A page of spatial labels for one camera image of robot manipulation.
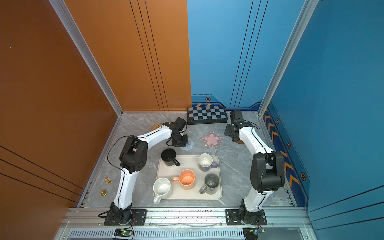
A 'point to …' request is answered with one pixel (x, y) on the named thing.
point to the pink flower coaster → (212, 140)
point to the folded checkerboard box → (206, 115)
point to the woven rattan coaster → (155, 126)
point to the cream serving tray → (179, 194)
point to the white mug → (162, 189)
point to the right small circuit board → (251, 233)
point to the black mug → (168, 156)
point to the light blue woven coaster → (189, 146)
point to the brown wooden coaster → (240, 142)
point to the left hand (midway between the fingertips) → (187, 143)
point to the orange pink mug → (186, 179)
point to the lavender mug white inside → (205, 162)
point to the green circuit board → (123, 232)
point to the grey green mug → (212, 182)
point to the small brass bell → (103, 193)
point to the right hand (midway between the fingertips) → (229, 132)
